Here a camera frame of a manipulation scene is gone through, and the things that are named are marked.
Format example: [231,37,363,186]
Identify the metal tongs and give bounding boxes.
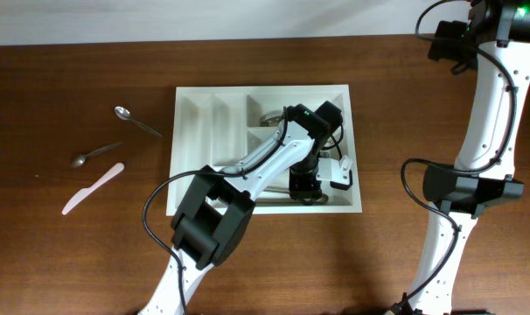
[256,187,329,206]

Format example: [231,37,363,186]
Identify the large metal spoon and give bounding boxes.
[259,110,283,127]

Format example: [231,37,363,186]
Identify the small teaspoon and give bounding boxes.
[71,142,122,168]
[114,106,163,137]

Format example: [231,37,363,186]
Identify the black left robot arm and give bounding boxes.
[141,101,352,314]

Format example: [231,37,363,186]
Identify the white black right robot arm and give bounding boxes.
[389,0,530,314]

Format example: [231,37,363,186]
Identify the white plastic cutlery tray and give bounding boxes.
[170,85,362,215]

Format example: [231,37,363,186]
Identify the pink plastic knife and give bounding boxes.
[61,163,125,215]

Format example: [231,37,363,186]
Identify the black left camera cable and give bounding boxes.
[141,107,347,315]

